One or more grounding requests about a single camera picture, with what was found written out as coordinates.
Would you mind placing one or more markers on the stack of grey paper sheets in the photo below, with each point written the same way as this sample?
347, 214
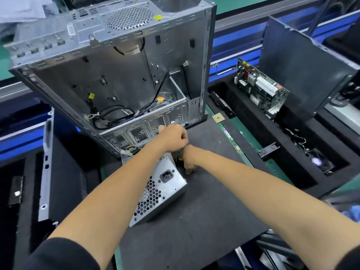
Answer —
19, 8

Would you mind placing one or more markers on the small beige square chip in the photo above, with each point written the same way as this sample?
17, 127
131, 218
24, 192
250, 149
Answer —
218, 117

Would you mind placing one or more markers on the large black metal panel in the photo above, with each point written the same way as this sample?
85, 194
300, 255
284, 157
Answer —
309, 59

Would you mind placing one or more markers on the small black rectangular component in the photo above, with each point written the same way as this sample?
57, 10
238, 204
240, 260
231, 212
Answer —
16, 191

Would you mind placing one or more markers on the person's black clothing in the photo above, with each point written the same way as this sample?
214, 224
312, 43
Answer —
62, 256

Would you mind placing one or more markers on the person's right forearm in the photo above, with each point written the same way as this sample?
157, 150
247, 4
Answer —
281, 205

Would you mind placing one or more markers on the black foam work mat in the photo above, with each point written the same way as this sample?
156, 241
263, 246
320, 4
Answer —
214, 211

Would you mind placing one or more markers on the person's right hand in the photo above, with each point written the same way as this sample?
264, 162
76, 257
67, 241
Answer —
191, 157

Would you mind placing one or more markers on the dark grey case side panel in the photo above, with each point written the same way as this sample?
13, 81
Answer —
48, 166

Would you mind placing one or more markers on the person's left forearm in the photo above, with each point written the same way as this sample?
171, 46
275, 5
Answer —
107, 211

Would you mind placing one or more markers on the grey metal conveyor rail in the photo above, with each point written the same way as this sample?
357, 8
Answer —
264, 16

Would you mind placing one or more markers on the green board with white parts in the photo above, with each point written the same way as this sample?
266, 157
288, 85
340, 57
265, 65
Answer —
262, 87

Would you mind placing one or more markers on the person's left hand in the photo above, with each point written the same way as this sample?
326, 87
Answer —
171, 137

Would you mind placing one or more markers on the black foam tray with recess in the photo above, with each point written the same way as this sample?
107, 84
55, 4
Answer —
292, 160

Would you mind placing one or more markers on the small black lit fan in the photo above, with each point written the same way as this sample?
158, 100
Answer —
316, 161

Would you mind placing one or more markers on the black foam tray with slots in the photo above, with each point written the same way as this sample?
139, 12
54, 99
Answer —
22, 222

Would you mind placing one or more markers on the small black metal bracket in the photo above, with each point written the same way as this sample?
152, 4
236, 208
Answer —
269, 150

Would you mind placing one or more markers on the silver metal computer case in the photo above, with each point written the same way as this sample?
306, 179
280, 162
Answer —
118, 70

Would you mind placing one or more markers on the green conveyor belt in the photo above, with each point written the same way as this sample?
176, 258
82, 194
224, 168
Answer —
5, 64

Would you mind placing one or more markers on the grey round metal part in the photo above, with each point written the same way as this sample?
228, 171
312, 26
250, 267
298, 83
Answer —
346, 98

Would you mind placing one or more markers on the silver power supply unit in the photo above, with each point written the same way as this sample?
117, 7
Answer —
154, 191

